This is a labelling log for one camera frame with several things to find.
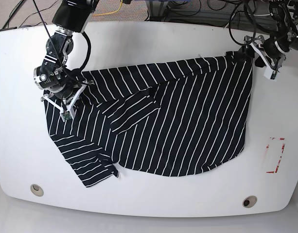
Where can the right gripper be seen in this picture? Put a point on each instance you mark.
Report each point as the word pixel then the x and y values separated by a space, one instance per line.
pixel 68 96

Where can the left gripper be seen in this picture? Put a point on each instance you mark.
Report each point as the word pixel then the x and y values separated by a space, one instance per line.
pixel 271 52

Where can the navy white striped t-shirt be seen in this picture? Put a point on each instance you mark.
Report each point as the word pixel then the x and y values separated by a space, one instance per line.
pixel 171 119

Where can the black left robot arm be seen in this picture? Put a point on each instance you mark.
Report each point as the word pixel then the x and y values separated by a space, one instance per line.
pixel 285 14

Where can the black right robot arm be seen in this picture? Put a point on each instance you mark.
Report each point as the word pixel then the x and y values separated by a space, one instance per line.
pixel 71 17

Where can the red tape rectangle marking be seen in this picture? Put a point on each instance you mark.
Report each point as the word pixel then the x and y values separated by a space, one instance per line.
pixel 273 154

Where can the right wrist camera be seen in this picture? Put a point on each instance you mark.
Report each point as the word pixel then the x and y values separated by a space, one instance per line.
pixel 66 115

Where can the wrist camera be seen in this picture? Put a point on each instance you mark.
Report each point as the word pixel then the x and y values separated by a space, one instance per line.
pixel 270 74
pixel 66 115

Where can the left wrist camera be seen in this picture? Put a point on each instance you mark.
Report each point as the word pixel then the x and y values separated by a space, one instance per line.
pixel 270 74

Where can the left table cable grommet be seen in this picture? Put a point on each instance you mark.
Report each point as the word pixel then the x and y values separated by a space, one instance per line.
pixel 36 190

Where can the table cable grommet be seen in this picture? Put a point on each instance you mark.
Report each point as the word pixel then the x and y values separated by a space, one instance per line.
pixel 36 190
pixel 249 201

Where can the right table cable grommet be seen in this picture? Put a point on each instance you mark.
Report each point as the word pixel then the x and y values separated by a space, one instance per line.
pixel 249 201

